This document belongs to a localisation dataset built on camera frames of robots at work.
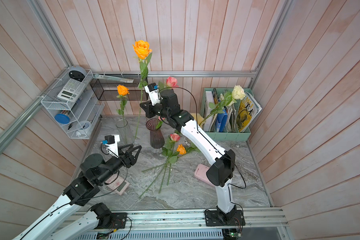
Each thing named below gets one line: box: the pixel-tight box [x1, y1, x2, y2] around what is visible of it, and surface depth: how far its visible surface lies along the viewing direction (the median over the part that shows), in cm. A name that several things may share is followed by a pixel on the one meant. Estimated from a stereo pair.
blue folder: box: [216, 109, 228, 133], surface depth 97 cm
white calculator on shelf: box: [57, 78, 86, 103], surface depth 79 cm
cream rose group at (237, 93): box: [199, 85, 246, 126], surface depth 73 cm
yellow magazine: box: [236, 92, 263, 133], surface depth 100 cm
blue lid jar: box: [54, 113, 71, 125], surface depth 79 cm
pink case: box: [194, 163, 215, 187], surface depth 88 cm
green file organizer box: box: [199, 87, 263, 141], surface depth 97 cm
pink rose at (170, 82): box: [158, 76, 180, 92], surface depth 80 cm
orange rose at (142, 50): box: [132, 40, 153, 140], surface depth 56 cm
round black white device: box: [68, 65, 87, 82], surface depth 83 cm
